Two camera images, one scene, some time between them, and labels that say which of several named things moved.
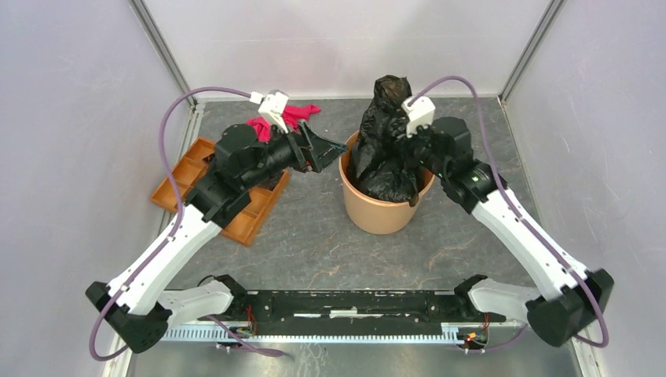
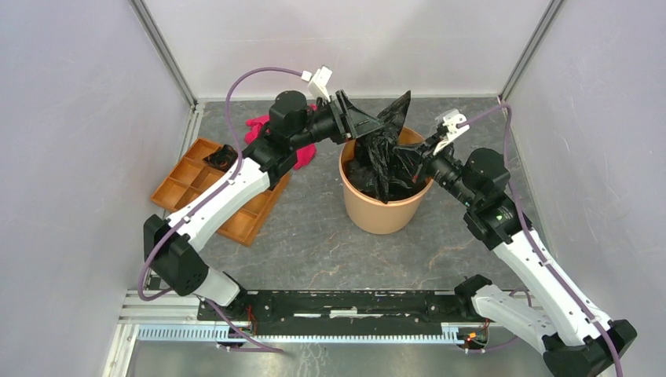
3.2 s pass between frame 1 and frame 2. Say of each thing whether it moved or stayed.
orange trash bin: stayed
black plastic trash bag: moved
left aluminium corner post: stayed
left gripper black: moved
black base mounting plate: stayed
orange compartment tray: stayed
